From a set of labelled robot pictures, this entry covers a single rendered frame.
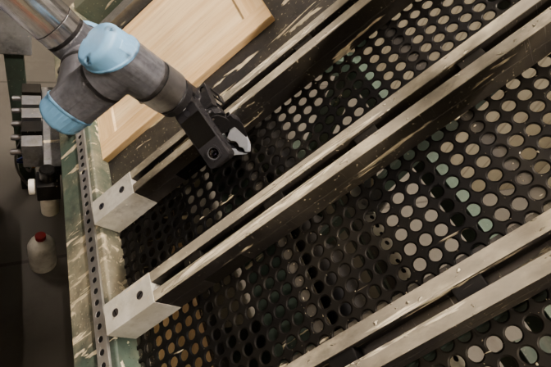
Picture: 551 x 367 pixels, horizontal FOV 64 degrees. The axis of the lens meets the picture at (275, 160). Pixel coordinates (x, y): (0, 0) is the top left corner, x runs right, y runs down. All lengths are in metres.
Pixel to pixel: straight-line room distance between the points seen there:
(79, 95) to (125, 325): 0.43
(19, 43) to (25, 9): 1.01
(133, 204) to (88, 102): 0.36
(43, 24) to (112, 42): 0.17
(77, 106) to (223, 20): 0.54
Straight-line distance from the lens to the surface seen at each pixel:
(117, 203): 1.01
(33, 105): 1.59
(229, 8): 1.17
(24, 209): 2.28
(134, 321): 0.90
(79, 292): 1.06
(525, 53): 0.73
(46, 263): 2.02
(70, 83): 0.73
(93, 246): 1.06
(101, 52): 0.66
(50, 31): 0.81
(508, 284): 0.58
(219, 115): 0.78
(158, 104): 0.72
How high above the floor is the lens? 1.78
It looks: 41 degrees down
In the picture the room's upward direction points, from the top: 23 degrees clockwise
